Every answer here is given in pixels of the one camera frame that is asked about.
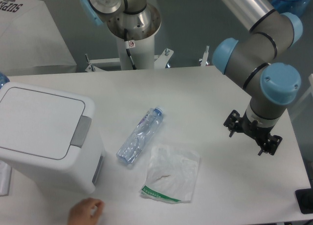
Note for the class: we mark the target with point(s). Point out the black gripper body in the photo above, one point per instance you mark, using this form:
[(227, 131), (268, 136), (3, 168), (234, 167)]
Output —
[(251, 129)]

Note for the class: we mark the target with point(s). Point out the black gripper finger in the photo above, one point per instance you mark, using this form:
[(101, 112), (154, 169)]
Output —
[(234, 123), (269, 144)]

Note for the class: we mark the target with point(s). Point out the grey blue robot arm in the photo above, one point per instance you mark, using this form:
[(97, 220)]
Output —
[(250, 65)]

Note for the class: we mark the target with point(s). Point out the white push-lid trash can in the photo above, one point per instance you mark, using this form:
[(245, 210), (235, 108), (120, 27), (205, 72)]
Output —
[(50, 136)]

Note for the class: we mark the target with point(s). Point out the person's bare hand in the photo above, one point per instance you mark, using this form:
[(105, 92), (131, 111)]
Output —
[(86, 212)]

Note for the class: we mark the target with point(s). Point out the black device at table edge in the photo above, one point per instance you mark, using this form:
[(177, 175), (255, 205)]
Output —
[(305, 200)]

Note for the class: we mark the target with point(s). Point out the white plastic bag green stripe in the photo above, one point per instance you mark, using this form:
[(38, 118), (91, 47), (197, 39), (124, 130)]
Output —
[(171, 174)]

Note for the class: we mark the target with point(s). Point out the clear plastic water bottle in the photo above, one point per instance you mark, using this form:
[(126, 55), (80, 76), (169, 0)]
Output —
[(140, 136)]

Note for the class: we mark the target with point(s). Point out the blue water jug top right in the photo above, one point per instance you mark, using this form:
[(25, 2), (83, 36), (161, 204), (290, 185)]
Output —
[(296, 7)]

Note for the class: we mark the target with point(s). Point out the white paper at left edge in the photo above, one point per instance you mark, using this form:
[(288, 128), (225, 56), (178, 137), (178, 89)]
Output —
[(5, 178)]

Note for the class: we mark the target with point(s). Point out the blue bottle at left edge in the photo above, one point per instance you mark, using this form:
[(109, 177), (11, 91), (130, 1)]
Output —
[(3, 79)]

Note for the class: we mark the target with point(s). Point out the white metal base frame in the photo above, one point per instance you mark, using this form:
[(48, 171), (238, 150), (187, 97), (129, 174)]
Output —
[(130, 59)]

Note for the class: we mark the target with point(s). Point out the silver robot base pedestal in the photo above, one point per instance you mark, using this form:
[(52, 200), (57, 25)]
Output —
[(134, 23)]

